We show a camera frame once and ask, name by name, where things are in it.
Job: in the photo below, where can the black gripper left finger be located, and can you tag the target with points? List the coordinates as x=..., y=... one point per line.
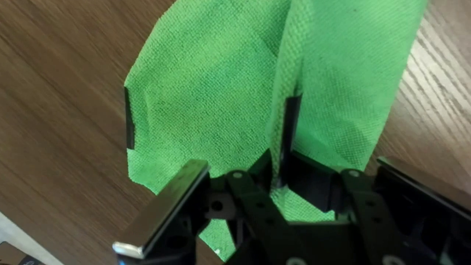
x=149, y=225

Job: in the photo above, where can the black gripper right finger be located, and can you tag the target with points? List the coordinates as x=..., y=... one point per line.
x=417, y=194

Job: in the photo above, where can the green cloth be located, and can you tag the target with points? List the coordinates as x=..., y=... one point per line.
x=212, y=78

